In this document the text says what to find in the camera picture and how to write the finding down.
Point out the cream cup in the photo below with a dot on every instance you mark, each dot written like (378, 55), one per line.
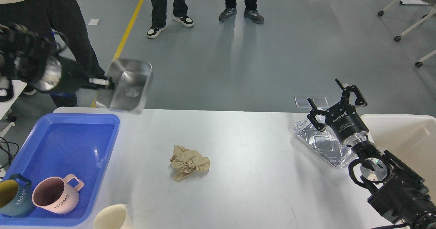
(114, 217)

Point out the cream plastic bin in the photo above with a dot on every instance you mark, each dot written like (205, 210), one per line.
(412, 138)

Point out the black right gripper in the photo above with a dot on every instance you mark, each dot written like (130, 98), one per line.
(347, 123)

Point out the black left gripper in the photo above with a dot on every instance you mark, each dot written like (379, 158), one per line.
(65, 76)

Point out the dark teal mug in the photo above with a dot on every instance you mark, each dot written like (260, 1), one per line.
(16, 196)

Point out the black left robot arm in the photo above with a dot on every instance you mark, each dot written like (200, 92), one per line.
(33, 59)

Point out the clear floor plate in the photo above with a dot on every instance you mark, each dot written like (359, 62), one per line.
(302, 102)
(320, 102)

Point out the stainless steel tray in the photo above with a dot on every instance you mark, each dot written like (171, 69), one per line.
(131, 81)

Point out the pink ribbed mug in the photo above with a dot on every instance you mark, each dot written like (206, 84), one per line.
(58, 195)

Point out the aluminium foil tray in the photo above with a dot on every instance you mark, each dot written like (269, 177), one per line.
(325, 144)

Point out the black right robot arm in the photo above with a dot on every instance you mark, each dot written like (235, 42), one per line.
(398, 193)

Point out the crumpled brown paper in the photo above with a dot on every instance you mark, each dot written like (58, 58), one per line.
(187, 161)

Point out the blue plastic bin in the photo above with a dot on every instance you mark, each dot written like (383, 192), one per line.
(62, 144)

